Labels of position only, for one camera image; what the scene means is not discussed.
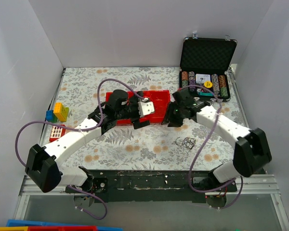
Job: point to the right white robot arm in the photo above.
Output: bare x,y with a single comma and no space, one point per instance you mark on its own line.
251,148

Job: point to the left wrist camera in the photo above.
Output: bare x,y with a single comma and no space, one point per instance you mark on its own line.
145,107

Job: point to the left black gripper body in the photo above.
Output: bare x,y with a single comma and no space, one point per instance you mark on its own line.
137,113

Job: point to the red storage bin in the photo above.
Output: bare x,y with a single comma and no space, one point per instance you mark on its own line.
62,228

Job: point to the black poker chip case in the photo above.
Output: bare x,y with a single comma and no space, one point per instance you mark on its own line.
207,56

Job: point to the yellow toy brick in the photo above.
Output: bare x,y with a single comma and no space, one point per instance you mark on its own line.
58,105

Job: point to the yellow storage bin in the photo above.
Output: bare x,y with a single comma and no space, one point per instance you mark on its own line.
22,228

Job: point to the red three-compartment tray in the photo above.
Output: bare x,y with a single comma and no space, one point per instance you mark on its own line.
160,99

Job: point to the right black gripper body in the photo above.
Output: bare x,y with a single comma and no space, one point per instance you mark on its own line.
173,111

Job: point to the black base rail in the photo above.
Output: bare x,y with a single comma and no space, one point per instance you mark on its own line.
145,185

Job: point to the blue storage bin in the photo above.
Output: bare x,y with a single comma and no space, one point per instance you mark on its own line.
18,223

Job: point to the red white toy block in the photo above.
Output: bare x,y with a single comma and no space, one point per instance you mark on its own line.
57,132

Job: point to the green toy brick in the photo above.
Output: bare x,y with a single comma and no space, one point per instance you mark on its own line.
61,113

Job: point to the blue toy brick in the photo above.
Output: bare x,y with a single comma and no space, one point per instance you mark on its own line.
51,117

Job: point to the teal card box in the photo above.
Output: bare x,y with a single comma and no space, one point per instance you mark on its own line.
205,94

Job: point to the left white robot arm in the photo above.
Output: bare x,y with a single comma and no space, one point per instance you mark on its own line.
44,164

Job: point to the playing card deck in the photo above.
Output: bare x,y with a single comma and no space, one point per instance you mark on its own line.
202,78

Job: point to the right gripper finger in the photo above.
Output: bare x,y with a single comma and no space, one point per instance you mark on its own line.
175,122
165,120

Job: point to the yellow dealer chip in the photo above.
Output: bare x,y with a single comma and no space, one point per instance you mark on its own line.
208,84

